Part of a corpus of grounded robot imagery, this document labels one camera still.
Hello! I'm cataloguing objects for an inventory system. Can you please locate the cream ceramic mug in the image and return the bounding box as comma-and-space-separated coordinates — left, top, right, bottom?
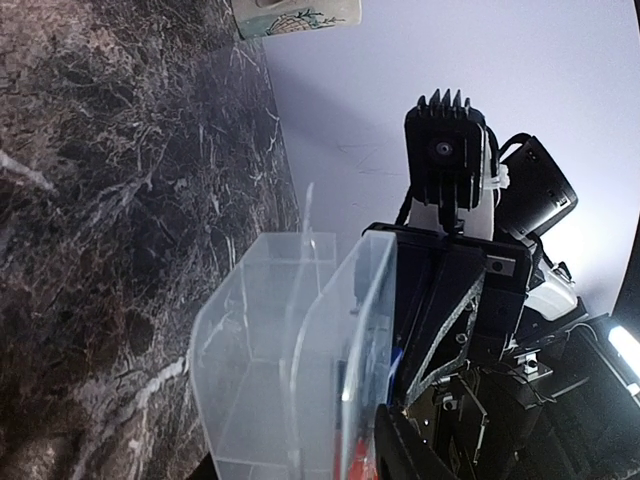
231, 0, 362, 39

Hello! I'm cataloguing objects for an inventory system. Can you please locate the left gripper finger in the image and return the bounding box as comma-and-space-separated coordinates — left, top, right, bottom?
374, 404, 450, 480

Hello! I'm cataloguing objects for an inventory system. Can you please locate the red pill bottle grey cap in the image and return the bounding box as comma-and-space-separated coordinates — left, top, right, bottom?
347, 439, 378, 480

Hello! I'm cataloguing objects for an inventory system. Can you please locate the clear plastic pill organizer box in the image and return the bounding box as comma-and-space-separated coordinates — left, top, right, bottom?
188, 227, 397, 479

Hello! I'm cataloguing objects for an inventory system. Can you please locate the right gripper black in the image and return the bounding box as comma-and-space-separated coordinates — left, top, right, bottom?
368, 222, 532, 479

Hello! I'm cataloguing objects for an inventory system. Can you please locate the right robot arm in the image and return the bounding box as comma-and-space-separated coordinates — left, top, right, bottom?
365, 115, 639, 479

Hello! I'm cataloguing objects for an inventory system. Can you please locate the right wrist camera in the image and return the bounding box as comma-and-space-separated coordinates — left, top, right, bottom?
395, 90, 510, 241

